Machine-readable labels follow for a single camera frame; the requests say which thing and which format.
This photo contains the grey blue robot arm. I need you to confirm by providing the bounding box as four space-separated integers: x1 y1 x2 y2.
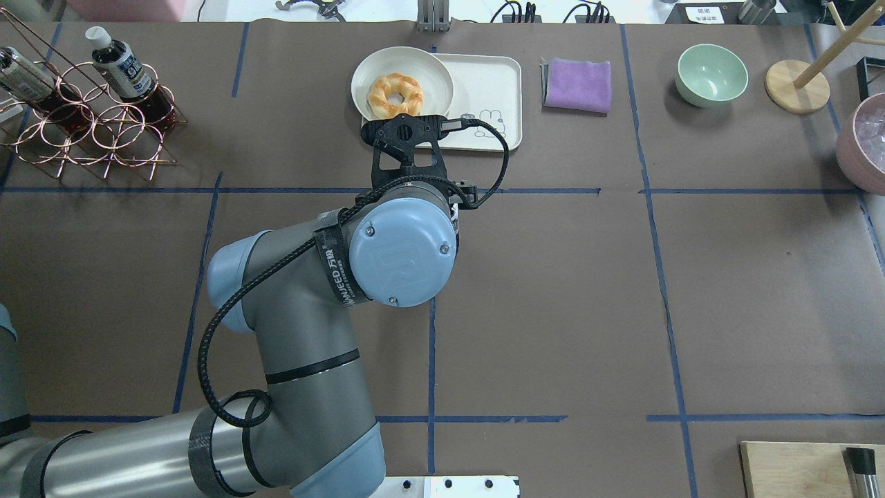
2 178 458 497

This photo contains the beige serving tray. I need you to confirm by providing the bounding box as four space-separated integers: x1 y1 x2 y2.
361 53 523 153

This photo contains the tea bottle middle of rack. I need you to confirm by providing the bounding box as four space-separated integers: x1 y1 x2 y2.
84 26 175 131

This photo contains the tea bottle of rack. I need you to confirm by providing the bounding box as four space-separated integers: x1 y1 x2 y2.
84 26 175 131
1 46 91 133

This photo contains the tea bottle front of rack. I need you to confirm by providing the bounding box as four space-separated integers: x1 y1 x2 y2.
1 46 91 133

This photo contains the glazed donut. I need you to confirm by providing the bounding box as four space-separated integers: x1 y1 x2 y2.
366 73 424 119

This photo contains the round beige plate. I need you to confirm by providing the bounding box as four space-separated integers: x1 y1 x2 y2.
351 46 454 120

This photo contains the purple folded cloth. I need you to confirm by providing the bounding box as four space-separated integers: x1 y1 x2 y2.
541 59 613 114

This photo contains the green bowl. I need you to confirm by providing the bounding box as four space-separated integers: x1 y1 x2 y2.
674 44 749 108

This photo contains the wooden stand with round base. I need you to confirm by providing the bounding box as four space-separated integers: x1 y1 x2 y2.
764 1 884 116

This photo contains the wooden cutting board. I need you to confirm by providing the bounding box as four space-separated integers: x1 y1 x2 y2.
739 441 884 497

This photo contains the pink bowl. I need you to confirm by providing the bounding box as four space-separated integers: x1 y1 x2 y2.
837 93 884 196

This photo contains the steel muddler black tip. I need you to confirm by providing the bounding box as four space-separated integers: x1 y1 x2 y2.
845 447 883 497

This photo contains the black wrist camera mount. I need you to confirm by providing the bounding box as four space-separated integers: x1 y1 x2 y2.
360 113 465 192

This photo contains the aluminium frame post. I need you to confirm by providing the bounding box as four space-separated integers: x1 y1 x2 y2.
416 0 451 33

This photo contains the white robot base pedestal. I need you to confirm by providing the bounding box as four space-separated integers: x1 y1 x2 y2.
372 475 521 497

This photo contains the copper wire bottle rack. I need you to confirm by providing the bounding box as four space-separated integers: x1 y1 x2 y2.
2 8 187 183

